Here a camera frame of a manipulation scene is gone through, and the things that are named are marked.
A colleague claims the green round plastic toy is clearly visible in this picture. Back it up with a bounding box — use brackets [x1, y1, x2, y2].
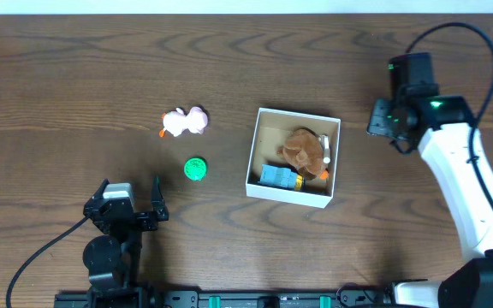
[183, 157, 208, 181]

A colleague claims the pink white duck toy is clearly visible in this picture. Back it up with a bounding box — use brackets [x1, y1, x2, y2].
[159, 106, 209, 138]

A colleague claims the yellow grey toy truck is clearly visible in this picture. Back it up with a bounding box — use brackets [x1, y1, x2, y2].
[258, 164, 305, 191]

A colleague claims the brown plush toy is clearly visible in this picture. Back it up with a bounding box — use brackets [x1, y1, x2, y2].
[276, 128, 329, 181]

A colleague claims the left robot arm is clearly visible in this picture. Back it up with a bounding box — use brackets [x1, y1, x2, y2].
[83, 177, 169, 292]

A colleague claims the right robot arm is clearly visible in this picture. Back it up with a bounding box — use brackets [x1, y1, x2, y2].
[367, 92, 493, 307]

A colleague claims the white cardboard box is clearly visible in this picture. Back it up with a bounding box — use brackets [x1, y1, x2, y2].
[245, 108, 341, 208]

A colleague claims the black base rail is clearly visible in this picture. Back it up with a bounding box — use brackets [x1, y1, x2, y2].
[53, 287, 395, 308]

